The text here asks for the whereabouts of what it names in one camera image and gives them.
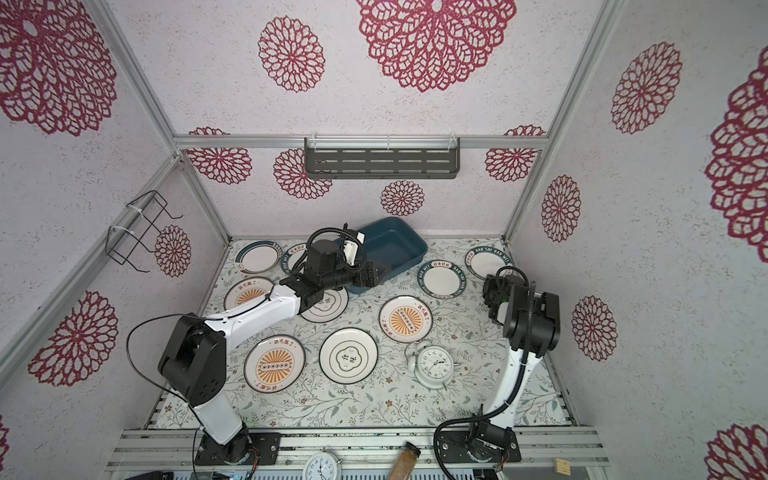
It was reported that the white alarm clock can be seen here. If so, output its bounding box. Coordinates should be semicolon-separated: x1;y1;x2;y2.
405;344;455;390

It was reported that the brown cork-top bottle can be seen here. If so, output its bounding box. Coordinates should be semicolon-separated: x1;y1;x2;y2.
386;442;421;480

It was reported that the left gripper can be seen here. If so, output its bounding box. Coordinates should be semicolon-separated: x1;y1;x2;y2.
322;258;391;291

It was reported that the orange sunburst plate front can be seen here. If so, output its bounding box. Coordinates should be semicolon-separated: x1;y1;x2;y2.
244;335;306;394

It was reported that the white clock at front edge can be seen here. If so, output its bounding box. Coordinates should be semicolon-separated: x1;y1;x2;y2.
302;451;342;480

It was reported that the teal plastic bin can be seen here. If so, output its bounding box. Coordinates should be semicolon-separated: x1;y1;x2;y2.
344;217;428;294

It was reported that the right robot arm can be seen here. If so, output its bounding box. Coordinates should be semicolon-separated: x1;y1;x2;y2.
472;274;561;448

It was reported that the small wooden block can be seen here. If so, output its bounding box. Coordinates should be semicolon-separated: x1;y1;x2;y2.
554;458;572;476

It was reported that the grey wall shelf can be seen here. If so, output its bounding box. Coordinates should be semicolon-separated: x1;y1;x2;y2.
304;137;461;180

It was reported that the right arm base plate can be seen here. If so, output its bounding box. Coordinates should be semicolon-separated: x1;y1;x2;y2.
433;420;522;464

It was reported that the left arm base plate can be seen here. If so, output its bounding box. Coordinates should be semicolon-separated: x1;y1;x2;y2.
194;432;282;467

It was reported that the black wire rack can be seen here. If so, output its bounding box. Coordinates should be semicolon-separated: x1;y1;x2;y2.
104;189;182;274

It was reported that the orange sunburst plate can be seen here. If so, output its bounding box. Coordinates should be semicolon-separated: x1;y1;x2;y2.
378;295;434;344
223;276;274;310
244;335;306;394

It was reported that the plain green-rim plate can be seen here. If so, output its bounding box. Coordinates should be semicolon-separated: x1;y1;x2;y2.
235;240;283;274

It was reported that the white flower-pattern plate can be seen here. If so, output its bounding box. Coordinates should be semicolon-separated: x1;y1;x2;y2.
319;327;379;385
300;288;349;324

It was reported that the green Hao Wei plate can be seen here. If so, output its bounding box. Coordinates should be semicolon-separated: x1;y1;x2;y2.
280;243;306;274
417;260;467;299
464;246;512;279

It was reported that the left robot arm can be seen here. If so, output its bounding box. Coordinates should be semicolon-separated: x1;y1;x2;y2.
158;228;391;464

